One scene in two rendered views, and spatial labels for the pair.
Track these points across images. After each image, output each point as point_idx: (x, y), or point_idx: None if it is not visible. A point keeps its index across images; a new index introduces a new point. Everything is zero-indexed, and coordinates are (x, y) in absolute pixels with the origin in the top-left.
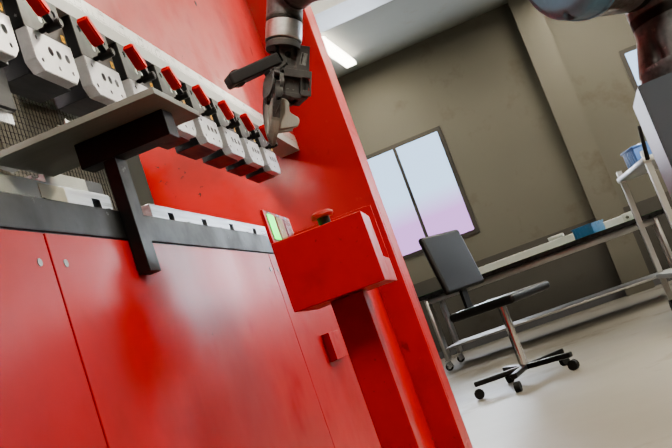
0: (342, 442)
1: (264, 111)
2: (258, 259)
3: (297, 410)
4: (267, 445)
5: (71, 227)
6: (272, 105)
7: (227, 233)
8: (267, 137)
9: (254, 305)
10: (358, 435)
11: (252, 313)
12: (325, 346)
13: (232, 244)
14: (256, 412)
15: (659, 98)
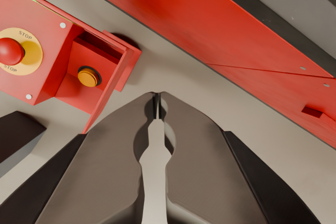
0: (242, 77)
1: (247, 186)
2: (284, 47)
3: (193, 36)
4: None
5: None
6: (67, 179)
7: None
8: (163, 92)
9: (197, 10)
10: (274, 98)
11: (183, 3)
12: (314, 110)
13: None
14: None
15: None
